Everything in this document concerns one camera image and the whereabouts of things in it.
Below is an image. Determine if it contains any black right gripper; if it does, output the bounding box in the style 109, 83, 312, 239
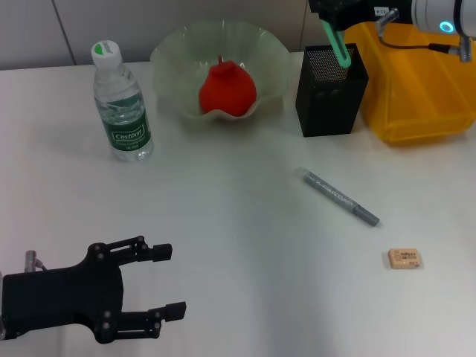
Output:
308, 0, 414, 30

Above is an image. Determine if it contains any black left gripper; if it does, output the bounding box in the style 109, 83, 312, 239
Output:
1, 234, 187, 344

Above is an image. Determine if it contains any mint green utility knife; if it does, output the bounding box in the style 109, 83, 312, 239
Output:
321, 20, 353, 70

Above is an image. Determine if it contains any orange knitted toy fruit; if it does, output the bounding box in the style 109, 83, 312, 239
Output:
198, 54, 257, 117

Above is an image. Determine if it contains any clear water bottle green label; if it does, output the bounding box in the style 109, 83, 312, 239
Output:
91, 39, 155, 163

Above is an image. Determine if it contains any black mesh pen holder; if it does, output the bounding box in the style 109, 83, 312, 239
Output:
295, 43, 370, 138

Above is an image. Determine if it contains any green frosted glass fruit bowl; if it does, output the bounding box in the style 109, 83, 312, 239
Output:
149, 20, 291, 122

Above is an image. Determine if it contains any grey marker pen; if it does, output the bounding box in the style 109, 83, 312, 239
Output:
292, 167, 381, 227

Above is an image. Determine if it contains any beige eraser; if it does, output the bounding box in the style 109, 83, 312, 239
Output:
386, 248, 424, 269

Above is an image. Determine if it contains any yellow plastic storage bin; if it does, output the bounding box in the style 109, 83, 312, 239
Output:
342, 20, 476, 147

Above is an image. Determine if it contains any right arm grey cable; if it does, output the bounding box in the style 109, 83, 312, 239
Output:
375, 7, 476, 63

